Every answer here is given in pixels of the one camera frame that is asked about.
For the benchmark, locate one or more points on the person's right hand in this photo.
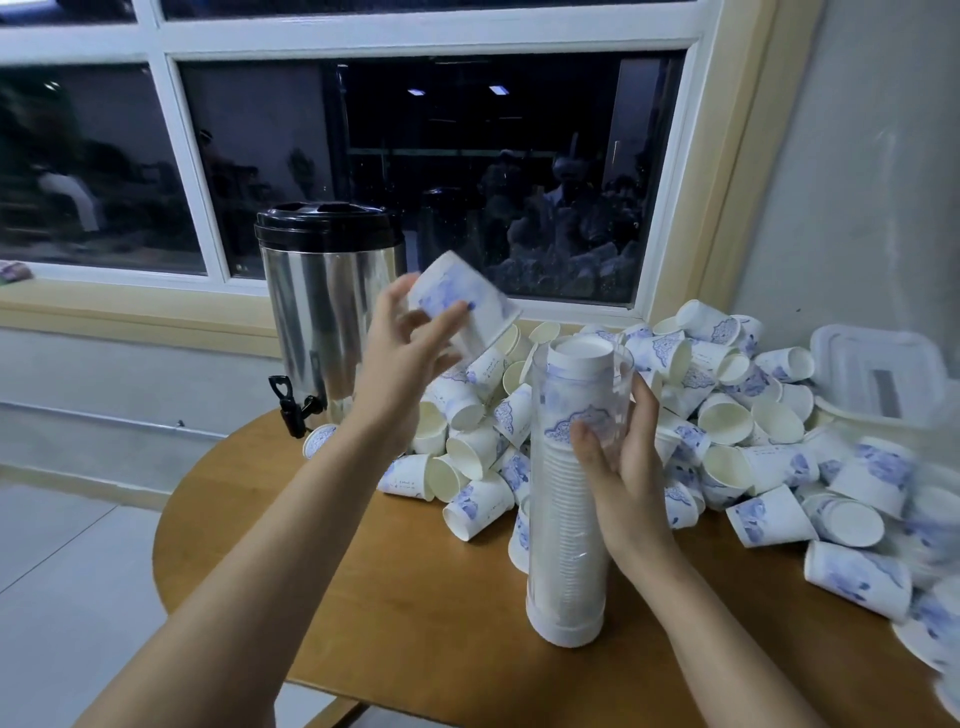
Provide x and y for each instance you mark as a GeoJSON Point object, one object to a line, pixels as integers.
{"type": "Point", "coordinates": [633, 503]}

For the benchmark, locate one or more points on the person's left hand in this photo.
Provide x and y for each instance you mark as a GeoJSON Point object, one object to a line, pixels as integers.
{"type": "Point", "coordinates": [393, 375]}

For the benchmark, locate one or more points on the nested stack of paper cups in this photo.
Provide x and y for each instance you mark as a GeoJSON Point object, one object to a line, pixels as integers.
{"type": "Point", "coordinates": [567, 555]}

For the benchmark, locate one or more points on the single blue-printed paper cup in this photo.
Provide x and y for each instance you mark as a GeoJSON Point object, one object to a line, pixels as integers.
{"type": "Point", "coordinates": [458, 288]}

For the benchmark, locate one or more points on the clear plastic cup dispenser tube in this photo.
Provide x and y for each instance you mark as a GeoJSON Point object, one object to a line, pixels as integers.
{"type": "Point", "coordinates": [578, 375]}

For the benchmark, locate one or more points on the pile of paper cups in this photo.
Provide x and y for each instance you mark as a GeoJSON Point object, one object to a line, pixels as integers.
{"type": "Point", "coordinates": [780, 450]}

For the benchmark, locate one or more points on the person's left forearm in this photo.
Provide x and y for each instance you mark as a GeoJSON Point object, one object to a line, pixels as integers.
{"type": "Point", "coordinates": [255, 600]}

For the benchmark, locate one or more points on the person's right forearm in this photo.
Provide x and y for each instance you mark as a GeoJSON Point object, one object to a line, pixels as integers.
{"type": "Point", "coordinates": [720, 653]}

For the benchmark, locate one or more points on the stainless steel water dispenser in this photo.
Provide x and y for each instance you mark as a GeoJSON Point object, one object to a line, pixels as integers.
{"type": "Point", "coordinates": [323, 300]}

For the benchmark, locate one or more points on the white framed window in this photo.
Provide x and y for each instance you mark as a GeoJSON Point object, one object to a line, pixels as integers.
{"type": "Point", "coordinates": [450, 150]}

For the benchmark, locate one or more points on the white plastic lid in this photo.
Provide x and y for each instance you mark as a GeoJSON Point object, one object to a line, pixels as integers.
{"type": "Point", "coordinates": [885, 372]}

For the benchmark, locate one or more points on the wooden table leg frame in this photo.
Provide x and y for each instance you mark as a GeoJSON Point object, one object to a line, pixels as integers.
{"type": "Point", "coordinates": [333, 714]}

